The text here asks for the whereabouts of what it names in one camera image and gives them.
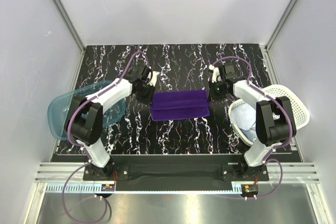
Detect purple towel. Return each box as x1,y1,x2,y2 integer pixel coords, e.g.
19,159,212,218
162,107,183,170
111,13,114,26
150,90,210,121

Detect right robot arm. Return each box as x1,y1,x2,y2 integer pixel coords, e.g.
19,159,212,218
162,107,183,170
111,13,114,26
208,65,296,180

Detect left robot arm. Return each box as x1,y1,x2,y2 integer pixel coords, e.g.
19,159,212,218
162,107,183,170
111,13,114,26
64,65,159,180

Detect light blue towel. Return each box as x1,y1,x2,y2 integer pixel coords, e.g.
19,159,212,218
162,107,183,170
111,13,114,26
230,103,257,143

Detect blue transparent plastic bin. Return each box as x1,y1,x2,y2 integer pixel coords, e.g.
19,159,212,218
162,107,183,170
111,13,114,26
47,80,126,141

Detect white perforated laundry basket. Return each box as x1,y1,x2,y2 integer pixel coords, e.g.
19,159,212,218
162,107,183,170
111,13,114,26
228,84,310,146

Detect left orange connector box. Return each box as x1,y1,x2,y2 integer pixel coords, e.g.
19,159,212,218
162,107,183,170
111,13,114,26
101,183,116,192

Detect orange connector box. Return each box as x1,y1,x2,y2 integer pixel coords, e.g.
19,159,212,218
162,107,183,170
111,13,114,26
242,184,259,194
101,183,116,192

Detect right orange connector box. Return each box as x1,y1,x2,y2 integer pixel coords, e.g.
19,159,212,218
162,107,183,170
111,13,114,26
242,184,259,194

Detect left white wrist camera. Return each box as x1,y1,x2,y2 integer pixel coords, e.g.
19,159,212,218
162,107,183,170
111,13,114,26
148,71,160,87

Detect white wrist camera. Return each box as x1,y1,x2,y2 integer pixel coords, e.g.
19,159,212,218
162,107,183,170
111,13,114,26
148,71,160,87
208,65,222,83

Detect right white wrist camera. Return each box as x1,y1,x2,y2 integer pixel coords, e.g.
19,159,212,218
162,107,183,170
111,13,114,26
208,65,222,83

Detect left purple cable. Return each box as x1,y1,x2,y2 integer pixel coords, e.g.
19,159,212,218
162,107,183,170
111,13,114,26
61,50,152,221

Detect white slotted cable duct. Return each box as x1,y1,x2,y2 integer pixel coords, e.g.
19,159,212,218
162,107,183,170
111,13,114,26
46,183,242,195

